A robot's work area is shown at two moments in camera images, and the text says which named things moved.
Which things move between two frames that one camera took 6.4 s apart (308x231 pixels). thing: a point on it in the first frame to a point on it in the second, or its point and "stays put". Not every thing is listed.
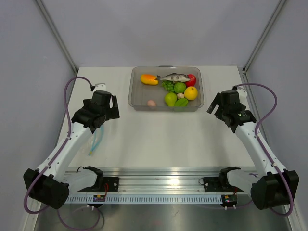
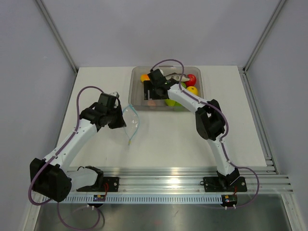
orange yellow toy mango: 148,79 stays put
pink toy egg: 151,103 stays put
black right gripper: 217,100 to 148,86
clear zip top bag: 95,141 to 131,119
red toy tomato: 192,82 stays put
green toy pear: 170,98 stays put
